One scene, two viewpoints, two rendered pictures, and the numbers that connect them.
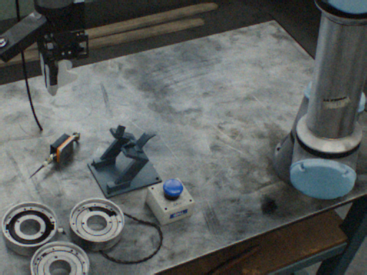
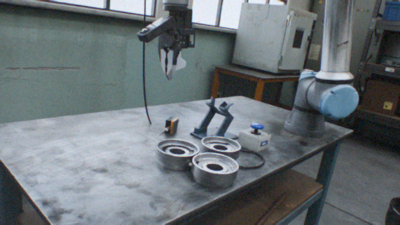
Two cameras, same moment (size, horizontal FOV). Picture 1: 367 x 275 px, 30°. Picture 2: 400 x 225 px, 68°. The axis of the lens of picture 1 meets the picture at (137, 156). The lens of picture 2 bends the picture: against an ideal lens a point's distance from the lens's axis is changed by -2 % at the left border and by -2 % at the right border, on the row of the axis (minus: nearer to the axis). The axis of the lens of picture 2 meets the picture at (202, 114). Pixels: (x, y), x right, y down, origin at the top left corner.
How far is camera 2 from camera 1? 0.82 m
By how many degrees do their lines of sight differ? 34
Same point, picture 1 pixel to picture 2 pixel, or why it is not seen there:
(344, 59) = (347, 13)
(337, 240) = (319, 186)
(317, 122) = (334, 63)
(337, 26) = not seen: outside the picture
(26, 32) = (161, 22)
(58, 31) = (178, 27)
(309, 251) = (311, 193)
